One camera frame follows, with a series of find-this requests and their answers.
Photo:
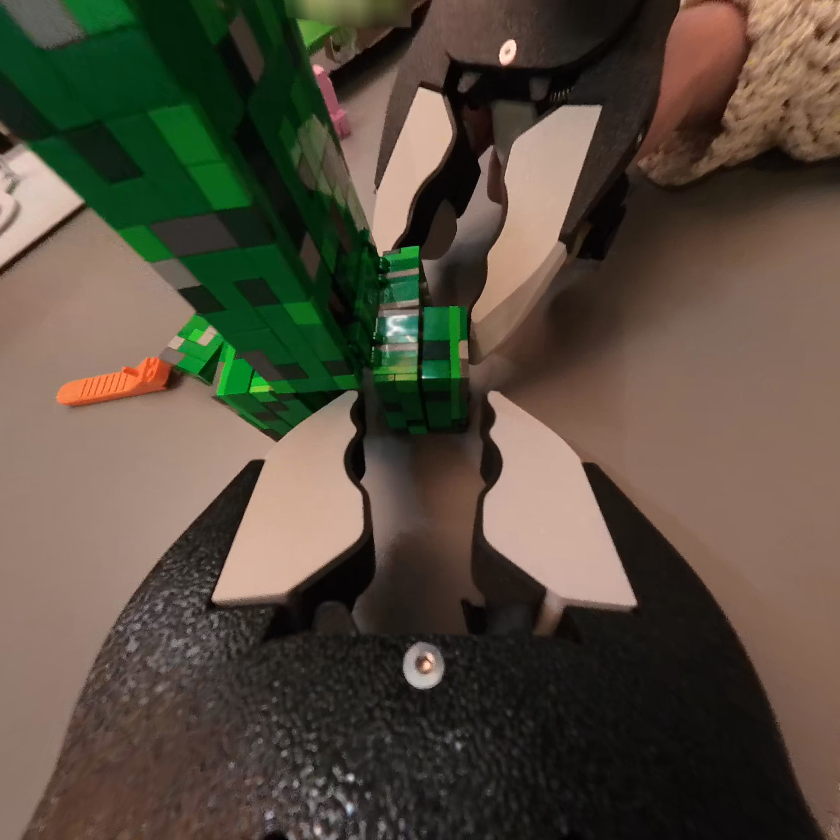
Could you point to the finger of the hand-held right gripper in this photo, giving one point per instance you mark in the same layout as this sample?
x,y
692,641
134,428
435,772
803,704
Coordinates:
x,y
407,164
544,197

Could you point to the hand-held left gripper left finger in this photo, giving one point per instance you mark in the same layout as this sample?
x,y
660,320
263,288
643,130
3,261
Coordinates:
x,y
295,525

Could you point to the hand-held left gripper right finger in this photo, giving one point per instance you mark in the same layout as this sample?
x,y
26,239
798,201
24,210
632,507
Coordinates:
x,y
551,525

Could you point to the green lego foot block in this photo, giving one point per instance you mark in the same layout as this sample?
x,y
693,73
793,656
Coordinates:
x,y
190,348
446,367

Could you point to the green lego creeper figure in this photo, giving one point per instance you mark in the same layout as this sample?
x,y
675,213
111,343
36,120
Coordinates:
x,y
164,131

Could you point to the pink lego pig figure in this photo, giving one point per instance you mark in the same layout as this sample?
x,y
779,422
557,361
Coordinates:
x,y
331,111

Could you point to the green lego baseplate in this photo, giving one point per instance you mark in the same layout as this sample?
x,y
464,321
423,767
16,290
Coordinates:
x,y
318,39

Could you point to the orange lego brick separator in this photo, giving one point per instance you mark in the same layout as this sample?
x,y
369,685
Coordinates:
x,y
105,387

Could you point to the person's right hand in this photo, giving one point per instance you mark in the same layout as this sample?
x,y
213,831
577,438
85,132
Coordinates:
x,y
702,72

